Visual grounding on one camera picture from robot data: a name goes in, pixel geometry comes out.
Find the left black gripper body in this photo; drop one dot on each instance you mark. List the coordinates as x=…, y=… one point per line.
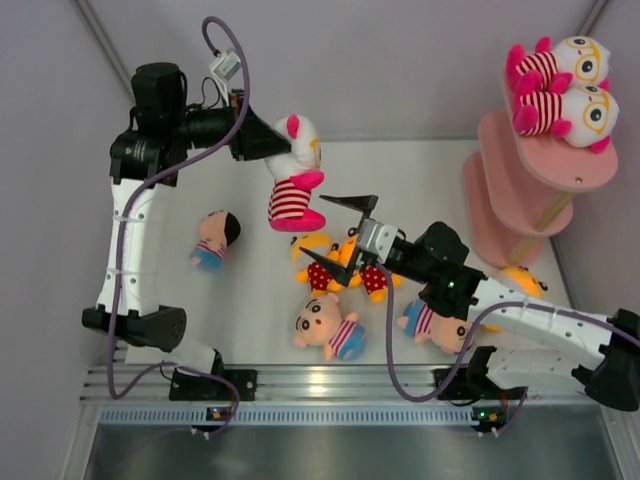
x=207, y=128

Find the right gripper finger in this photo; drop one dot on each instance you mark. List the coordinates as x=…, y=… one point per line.
x=342, y=274
x=364, y=204

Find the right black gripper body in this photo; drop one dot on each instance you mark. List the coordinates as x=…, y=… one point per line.
x=405, y=264

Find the pink panda plush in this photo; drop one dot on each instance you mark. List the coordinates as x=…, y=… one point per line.
x=573, y=61
x=584, y=116
x=296, y=174

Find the boy plush black hair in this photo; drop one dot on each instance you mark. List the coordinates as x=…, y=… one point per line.
x=216, y=232

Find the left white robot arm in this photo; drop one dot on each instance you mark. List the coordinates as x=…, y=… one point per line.
x=165, y=134

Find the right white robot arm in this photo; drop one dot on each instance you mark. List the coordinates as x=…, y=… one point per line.
x=595, y=353

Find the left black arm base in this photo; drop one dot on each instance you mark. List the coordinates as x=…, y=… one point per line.
x=190, y=388

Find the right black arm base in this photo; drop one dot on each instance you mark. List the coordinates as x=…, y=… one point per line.
x=475, y=387

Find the pink three-tier shelf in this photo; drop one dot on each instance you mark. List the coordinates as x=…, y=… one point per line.
x=519, y=190

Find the yellow bear plush left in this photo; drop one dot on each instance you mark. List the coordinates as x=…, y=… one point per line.
x=309, y=271

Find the yellow bear plush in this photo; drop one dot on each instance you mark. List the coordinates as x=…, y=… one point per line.
x=520, y=279
x=309, y=271
x=371, y=279

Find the yellow bear plush middle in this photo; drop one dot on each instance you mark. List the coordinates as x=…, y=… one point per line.
x=371, y=279

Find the yellow bear plush right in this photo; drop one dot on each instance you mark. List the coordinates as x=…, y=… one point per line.
x=520, y=279

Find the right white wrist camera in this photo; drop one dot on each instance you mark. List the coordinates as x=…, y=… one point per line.
x=376, y=238

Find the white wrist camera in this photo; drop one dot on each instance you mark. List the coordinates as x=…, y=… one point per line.
x=376, y=238
x=225, y=66

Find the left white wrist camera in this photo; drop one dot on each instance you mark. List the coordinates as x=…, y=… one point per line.
x=225, y=66

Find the aluminium front rail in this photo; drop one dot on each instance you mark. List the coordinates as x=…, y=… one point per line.
x=306, y=383

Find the white slotted cable duct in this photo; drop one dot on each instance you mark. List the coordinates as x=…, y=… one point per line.
x=288, y=415

